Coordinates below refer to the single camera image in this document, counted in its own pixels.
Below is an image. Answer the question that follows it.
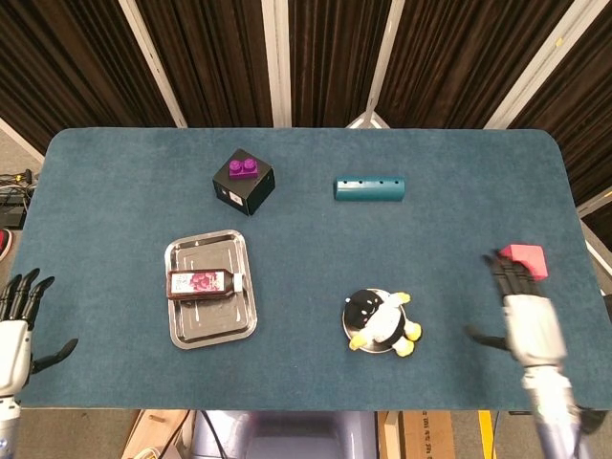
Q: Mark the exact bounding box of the lavender robot torso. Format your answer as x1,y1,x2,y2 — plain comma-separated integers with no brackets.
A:
190,409,379,459

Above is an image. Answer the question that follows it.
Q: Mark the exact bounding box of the black electronics box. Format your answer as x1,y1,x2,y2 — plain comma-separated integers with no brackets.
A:
0,190,29,229

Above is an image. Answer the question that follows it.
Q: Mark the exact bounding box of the black white penguin plush toy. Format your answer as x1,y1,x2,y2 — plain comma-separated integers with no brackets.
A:
343,288,424,358

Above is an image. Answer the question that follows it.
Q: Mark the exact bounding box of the light wooden board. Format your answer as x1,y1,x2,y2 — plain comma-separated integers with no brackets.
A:
121,409,192,459

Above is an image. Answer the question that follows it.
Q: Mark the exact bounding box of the brown cardboard box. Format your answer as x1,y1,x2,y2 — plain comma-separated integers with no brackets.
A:
377,409,455,459

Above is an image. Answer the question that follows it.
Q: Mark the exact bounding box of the dark red juice bottle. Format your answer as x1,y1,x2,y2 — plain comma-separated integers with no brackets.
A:
165,269,245,301

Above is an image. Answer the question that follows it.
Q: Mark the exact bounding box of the rectangular steel tray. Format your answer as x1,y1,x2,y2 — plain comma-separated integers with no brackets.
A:
164,229,258,351

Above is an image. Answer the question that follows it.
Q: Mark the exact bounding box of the black cardboard box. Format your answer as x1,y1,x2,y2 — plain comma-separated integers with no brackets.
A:
211,147,275,217

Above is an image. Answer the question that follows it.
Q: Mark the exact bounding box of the pink foam cube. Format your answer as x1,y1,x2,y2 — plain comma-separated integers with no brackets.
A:
499,243,550,282

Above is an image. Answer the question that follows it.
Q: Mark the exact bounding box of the teal half-cylinder block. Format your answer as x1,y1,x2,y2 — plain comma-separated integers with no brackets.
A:
332,175,407,204

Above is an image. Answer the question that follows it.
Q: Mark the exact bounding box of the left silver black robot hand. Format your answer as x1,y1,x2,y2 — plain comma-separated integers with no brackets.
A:
0,268,80,398

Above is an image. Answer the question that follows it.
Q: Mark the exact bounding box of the blue felt table cloth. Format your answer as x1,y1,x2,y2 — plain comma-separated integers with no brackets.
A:
0,126,612,411

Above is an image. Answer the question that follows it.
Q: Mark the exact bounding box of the black cable bundle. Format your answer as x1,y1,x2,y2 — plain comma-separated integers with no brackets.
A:
0,168,37,192

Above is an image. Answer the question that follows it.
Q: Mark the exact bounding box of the purple toy brick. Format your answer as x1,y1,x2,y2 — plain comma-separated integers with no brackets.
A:
228,158,260,182

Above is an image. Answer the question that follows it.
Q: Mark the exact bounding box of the dark brown curtain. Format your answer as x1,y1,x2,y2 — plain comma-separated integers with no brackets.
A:
0,0,612,240

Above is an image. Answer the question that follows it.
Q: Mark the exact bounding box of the round steel plate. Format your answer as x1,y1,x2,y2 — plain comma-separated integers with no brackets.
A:
341,289,407,355

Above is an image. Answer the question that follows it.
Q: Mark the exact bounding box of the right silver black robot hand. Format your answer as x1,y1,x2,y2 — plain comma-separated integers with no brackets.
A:
466,248,570,369

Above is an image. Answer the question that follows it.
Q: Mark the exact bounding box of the black torso cable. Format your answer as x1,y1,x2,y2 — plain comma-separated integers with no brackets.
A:
197,409,229,459

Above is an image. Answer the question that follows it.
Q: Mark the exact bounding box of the white frame post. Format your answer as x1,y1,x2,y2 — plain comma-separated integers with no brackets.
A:
118,0,188,128
345,0,406,129
576,186,612,220
0,117,47,164
483,0,590,130
261,0,294,128
583,224,612,264

